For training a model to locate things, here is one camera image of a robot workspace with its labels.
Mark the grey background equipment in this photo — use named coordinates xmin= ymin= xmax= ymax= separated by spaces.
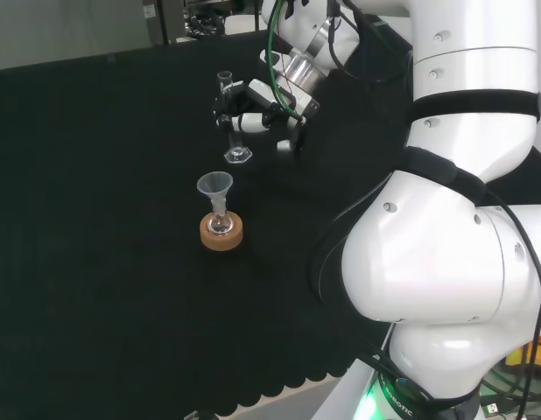
xmin=140 ymin=0 xmax=264 ymax=46

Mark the clear glass round-bottom flask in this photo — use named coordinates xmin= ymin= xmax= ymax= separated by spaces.
xmin=207 ymin=204 xmax=236 ymax=235

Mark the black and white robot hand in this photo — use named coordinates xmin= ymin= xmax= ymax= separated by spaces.
xmin=211 ymin=77 xmax=322 ymax=165

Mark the green cable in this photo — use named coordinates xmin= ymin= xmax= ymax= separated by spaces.
xmin=266 ymin=0 xmax=305 ymax=123

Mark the clear plastic funnel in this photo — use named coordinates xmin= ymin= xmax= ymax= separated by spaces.
xmin=196 ymin=171 xmax=233 ymax=216

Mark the yellow stop button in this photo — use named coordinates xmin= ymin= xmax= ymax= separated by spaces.
xmin=504 ymin=330 xmax=541 ymax=374

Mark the clear glass graduated cylinder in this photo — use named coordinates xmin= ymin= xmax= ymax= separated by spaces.
xmin=215 ymin=70 xmax=254 ymax=166

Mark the black table cloth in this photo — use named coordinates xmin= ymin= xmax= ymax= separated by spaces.
xmin=0 ymin=29 xmax=541 ymax=417

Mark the black cable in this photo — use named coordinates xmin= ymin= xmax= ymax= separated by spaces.
xmin=483 ymin=190 xmax=541 ymax=420

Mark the cork ring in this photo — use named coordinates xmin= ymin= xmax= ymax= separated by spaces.
xmin=199 ymin=212 xmax=245 ymax=252

